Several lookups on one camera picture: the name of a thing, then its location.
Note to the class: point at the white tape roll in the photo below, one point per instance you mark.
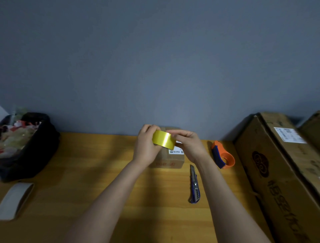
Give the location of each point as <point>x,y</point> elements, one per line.
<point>15,200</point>

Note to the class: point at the person's left forearm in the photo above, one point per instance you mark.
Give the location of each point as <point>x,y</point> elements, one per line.
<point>105,207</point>

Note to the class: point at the person's left hand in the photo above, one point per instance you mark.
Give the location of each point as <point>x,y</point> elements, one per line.
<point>145,147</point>

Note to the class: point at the person's left thumb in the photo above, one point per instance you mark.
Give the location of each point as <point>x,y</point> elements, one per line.
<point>156,147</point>

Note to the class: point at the black trash bag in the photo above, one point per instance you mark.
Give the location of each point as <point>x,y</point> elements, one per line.
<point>30,152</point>

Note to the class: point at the blue utility knife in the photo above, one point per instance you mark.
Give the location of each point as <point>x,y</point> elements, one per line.
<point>194,186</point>

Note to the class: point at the large printed cardboard box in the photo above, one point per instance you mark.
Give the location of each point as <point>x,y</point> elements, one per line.
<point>280,175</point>

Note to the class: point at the person's right hand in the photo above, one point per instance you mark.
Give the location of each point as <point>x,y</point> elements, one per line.
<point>191,147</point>

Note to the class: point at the orange blue tape dispenser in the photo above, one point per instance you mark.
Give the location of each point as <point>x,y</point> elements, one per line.
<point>222,155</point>

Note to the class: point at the yellow tape roll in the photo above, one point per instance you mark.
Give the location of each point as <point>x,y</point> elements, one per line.
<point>163,139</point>

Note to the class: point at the small cardboard box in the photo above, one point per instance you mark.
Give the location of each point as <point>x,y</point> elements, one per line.
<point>168,156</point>

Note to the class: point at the person's right forearm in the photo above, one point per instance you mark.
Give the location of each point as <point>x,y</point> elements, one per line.
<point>225,200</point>

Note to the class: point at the crumpled tape waste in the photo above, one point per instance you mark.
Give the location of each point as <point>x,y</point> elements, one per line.
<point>15,136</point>

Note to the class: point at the plain cardboard box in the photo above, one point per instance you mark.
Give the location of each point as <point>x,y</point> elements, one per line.
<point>311,129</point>

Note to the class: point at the person's right thumb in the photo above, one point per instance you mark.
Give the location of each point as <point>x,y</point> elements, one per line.
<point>179,138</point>

